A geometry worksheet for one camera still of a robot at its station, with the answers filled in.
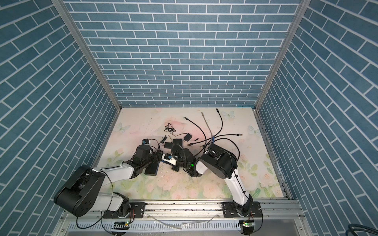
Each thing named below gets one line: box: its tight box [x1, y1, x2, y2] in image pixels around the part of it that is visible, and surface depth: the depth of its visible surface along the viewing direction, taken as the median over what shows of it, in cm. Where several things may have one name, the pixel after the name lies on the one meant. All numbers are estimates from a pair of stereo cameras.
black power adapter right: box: [183, 133, 192, 142], surface depth 104 cm
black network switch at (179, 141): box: [172, 138, 183, 146], surface depth 102 cm
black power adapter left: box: [163, 142, 173, 149], surface depth 99 cm
